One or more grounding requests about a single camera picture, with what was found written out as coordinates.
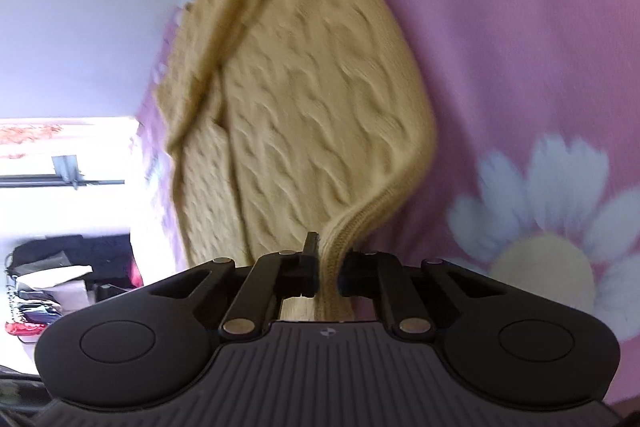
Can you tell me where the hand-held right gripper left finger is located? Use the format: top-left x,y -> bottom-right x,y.
150,232 -> 319,338

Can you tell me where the dark bag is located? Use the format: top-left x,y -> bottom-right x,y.
10,234 -> 136,290

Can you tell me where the pink patterned curtain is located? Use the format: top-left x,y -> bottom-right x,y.
0,119 -> 140,158

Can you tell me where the pink floral bed sheet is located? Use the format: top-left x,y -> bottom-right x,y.
132,0 -> 640,403

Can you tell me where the yellow cable-knit cardigan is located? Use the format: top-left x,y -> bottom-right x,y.
150,0 -> 440,324

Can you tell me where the white bag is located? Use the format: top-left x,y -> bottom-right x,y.
17,264 -> 95,308

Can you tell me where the metal window frame bar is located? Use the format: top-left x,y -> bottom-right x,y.
0,155 -> 126,190

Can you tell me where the red cloth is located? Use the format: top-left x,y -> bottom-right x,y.
5,320 -> 47,338

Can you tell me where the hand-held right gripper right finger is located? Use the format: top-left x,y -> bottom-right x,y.
337,251 -> 506,337

